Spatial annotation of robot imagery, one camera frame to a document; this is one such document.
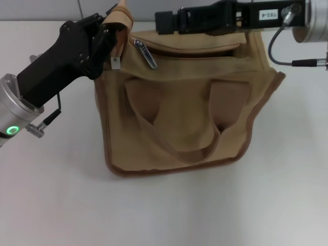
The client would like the left gripper cable with plugs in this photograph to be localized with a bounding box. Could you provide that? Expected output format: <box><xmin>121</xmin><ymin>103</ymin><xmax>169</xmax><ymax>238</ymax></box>
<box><xmin>27</xmin><ymin>54</ymin><xmax>63</xmax><ymax>138</ymax></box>

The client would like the silver metal zipper pull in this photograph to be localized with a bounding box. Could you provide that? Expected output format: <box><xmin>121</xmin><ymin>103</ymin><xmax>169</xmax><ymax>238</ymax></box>
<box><xmin>133</xmin><ymin>37</ymin><xmax>157</xmax><ymax>70</ymax></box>

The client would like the right gripper cable with plugs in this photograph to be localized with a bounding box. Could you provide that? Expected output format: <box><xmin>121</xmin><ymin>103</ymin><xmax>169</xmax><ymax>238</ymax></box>
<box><xmin>266</xmin><ymin>4</ymin><xmax>328</xmax><ymax>71</ymax></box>

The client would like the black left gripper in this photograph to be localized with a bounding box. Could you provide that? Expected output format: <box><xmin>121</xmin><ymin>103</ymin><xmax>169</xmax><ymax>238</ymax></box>
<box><xmin>17</xmin><ymin>7</ymin><xmax>123</xmax><ymax>108</ymax></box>

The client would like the khaki canvas food bag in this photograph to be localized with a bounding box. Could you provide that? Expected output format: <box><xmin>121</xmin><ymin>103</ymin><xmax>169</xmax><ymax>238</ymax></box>
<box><xmin>94</xmin><ymin>0</ymin><xmax>286</xmax><ymax>179</ymax></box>

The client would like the gripper cable with plugs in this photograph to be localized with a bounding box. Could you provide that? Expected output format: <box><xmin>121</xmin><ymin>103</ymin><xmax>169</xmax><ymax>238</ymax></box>
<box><xmin>27</xmin><ymin>54</ymin><xmax>63</xmax><ymax>138</ymax></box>
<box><xmin>266</xmin><ymin>4</ymin><xmax>328</xmax><ymax>71</ymax></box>

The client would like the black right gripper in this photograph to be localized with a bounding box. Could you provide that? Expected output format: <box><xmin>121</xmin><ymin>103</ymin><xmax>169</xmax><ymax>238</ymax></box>
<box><xmin>222</xmin><ymin>0</ymin><xmax>308</xmax><ymax>33</ymax></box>

